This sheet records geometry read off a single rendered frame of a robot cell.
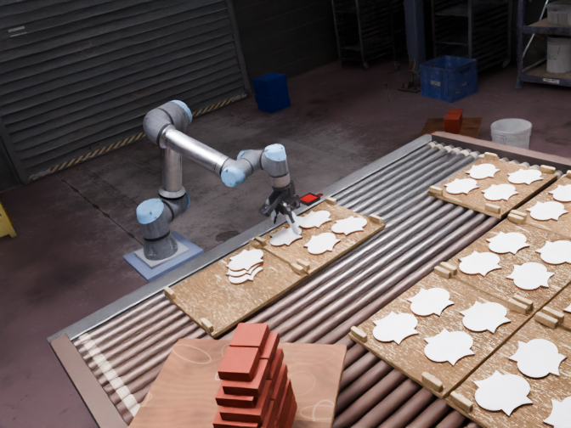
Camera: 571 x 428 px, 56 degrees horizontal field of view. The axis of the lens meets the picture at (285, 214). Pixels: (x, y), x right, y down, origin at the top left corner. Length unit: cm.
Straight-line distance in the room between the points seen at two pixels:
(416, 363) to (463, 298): 31
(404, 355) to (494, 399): 27
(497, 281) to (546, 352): 33
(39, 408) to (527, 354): 254
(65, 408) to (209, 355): 178
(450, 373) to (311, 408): 41
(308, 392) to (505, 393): 49
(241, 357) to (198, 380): 40
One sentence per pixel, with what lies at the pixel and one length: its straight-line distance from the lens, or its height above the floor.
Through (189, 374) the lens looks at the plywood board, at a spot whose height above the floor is 104.
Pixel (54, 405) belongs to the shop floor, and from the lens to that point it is 330.
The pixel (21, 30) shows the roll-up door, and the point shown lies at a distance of 633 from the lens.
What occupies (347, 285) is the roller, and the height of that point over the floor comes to 92.
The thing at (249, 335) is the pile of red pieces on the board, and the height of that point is 131.
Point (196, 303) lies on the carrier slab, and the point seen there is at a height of 94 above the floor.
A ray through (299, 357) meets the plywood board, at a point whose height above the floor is 104.
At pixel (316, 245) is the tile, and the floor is 95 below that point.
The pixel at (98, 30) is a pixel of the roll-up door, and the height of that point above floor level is 131.
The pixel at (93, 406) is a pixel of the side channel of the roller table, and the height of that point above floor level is 95.
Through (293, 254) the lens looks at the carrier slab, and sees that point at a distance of 205.
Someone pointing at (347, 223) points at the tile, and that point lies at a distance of 216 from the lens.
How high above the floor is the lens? 206
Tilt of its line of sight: 29 degrees down
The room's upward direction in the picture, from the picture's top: 11 degrees counter-clockwise
